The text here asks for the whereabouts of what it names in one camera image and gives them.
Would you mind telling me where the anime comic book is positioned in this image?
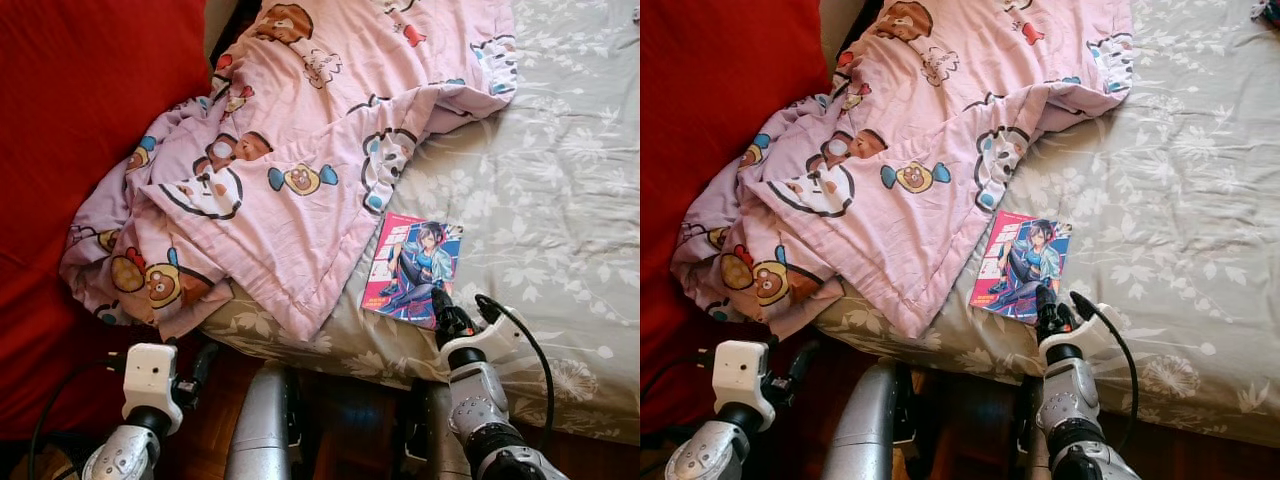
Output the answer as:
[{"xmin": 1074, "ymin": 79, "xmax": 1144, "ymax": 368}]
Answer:
[
  {"xmin": 360, "ymin": 212, "xmax": 464, "ymax": 329},
  {"xmin": 968, "ymin": 210, "xmax": 1073, "ymax": 323}
]

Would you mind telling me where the silver robot left leg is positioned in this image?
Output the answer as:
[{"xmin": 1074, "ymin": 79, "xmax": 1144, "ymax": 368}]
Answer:
[
  {"xmin": 225, "ymin": 362, "xmax": 301, "ymax": 480},
  {"xmin": 822, "ymin": 358, "xmax": 916, "ymax": 480}
]

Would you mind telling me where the silver robot leg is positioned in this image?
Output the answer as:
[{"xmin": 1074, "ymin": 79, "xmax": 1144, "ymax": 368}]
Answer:
[
  {"xmin": 405, "ymin": 380, "xmax": 471, "ymax": 480},
  {"xmin": 225, "ymin": 362, "xmax": 301, "ymax": 480},
  {"xmin": 822, "ymin": 358, "xmax": 916, "ymax": 480}
]

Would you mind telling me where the silver robot right leg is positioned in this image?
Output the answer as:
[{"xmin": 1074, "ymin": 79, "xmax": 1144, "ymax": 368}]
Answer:
[{"xmin": 405, "ymin": 380, "xmax": 471, "ymax": 480}]

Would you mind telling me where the grey floral bed sheet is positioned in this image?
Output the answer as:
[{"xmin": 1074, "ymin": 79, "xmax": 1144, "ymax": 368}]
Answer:
[
  {"xmin": 815, "ymin": 0, "xmax": 1280, "ymax": 448},
  {"xmin": 200, "ymin": 0, "xmax": 641, "ymax": 446}
]

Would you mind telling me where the red fabric cushion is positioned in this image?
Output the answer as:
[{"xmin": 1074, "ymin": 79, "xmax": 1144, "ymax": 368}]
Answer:
[
  {"xmin": 640, "ymin": 0, "xmax": 826, "ymax": 436},
  {"xmin": 0, "ymin": 0, "xmax": 211, "ymax": 441}
]

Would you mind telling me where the pink cartoon blanket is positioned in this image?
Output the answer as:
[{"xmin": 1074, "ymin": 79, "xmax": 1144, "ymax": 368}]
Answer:
[
  {"xmin": 670, "ymin": 0, "xmax": 1134, "ymax": 339},
  {"xmin": 60, "ymin": 0, "xmax": 519, "ymax": 343}
]

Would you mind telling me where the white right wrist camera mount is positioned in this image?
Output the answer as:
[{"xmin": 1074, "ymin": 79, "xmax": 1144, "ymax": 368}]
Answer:
[
  {"xmin": 440, "ymin": 318, "xmax": 536, "ymax": 369},
  {"xmin": 1040, "ymin": 303, "xmax": 1126, "ymax": 363}
]

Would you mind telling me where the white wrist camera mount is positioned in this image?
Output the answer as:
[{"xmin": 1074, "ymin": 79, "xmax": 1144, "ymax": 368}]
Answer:
[
  {"xmin": 1040, "ymin": 303, "xmax": 1126, "ymax": 363},
  {"xmin": 712, "ymin": 340, "xmax": 776, "ymax": 431},
  {"xmin": 122, "ymin": 343, "xmax": 181, "ymax": 433},
  {"xmin": 440, "ymin": 318, "xmax": 536, "ymax": 369}
]

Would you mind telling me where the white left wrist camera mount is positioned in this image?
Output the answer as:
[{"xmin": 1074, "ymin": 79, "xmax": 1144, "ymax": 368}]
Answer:
[
  {"xmin": 122, "ymin": 343, "xmax": 181, "ymax": 433},
  {"xmin": 712, "ymin": 340, "xmax": 776, "ymax": 431}
]

